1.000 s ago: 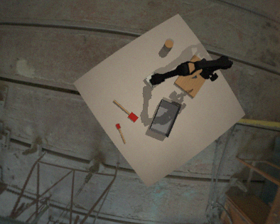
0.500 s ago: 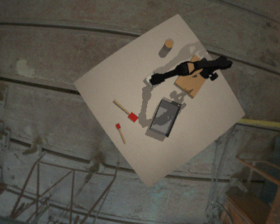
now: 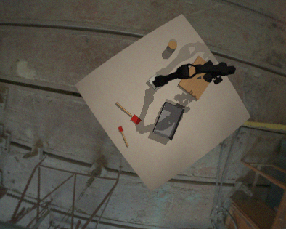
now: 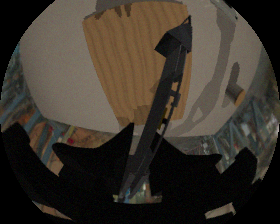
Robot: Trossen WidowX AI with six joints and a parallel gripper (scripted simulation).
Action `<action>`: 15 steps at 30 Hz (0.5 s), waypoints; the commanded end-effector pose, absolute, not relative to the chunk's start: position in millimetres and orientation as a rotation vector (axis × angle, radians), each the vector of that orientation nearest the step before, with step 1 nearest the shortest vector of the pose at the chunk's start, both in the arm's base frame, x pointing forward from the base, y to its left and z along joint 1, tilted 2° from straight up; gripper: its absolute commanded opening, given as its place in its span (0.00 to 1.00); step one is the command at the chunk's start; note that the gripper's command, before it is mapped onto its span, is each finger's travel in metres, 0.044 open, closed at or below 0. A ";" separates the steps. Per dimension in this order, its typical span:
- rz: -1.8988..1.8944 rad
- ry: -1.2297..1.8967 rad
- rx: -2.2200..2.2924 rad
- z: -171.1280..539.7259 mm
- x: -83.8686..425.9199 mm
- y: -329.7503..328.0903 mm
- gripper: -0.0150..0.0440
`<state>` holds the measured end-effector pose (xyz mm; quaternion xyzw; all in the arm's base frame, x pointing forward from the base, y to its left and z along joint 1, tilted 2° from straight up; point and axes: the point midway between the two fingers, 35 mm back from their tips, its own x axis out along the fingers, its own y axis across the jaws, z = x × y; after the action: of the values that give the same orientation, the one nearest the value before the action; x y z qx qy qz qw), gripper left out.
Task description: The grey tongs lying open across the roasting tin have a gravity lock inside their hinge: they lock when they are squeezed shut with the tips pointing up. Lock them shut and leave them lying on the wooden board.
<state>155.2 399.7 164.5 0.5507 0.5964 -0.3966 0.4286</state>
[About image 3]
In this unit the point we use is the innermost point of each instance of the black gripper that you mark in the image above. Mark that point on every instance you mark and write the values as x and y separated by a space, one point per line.
217 79

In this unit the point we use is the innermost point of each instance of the brown wooden board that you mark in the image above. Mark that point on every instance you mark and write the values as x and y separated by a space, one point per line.
194 86

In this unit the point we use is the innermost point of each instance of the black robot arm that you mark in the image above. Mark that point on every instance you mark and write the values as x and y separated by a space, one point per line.
182 72

